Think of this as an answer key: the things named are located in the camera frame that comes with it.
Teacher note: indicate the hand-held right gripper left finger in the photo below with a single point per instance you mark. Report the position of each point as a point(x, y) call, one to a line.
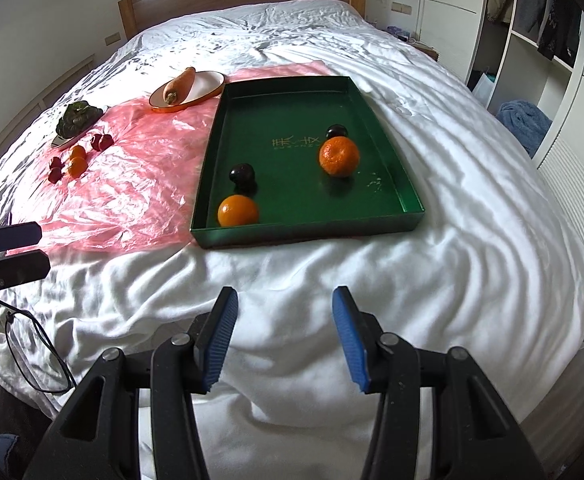
point(221, 340)

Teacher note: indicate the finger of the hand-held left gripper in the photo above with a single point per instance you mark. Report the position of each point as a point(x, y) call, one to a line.
point(11, 236)
point(16, 267)

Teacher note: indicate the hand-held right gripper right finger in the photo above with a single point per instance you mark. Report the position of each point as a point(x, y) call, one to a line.
point(349, 340)

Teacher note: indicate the red plum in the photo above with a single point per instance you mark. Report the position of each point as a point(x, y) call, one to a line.
point(96, 141)
point(107, 140)
point(55, 162)
point(54, 175)

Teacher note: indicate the large bumpy mandarin orange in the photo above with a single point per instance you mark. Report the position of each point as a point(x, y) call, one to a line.
point(77, 166)
point(339, 156)

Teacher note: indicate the small smooth orange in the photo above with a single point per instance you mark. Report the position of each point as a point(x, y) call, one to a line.
point(238, 210)
point(77, 151)

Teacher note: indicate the green tray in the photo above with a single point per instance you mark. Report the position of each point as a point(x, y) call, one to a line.
point(292, 195)

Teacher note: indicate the dark purple plum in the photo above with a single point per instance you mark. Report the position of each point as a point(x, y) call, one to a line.
point(242, 172)
point(337, 131)

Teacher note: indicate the silver plate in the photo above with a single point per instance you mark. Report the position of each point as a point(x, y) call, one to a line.
point(64, 141)

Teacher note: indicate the pink plastic sheet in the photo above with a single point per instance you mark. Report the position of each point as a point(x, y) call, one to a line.
point(136, 180)

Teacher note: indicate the dark leafy green vegetable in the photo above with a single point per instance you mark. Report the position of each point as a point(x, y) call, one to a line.
point(79, 115)

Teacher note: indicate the carrot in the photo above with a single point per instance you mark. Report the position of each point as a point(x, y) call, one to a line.
point(179, 85)

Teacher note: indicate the white plate with orange rim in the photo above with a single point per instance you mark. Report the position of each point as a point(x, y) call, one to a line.
point(201, 87)

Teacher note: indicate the blue towel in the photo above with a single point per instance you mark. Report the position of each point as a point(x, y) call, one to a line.
point(524, 122)

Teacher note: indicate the white paper bag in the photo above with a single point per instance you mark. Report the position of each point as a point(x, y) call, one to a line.
point(484, 85)

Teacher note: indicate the cluttered bedside table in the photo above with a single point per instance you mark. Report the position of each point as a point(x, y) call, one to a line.
point(422, 45)

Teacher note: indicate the white wardrobe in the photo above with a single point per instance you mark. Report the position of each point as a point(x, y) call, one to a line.
point(452, 10)

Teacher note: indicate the dark hanging clothes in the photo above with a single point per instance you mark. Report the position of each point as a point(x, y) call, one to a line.
point(552, 10)

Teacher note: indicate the beige wall socket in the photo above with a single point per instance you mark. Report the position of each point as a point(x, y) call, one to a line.
point(401, 7)
point(112, 38)

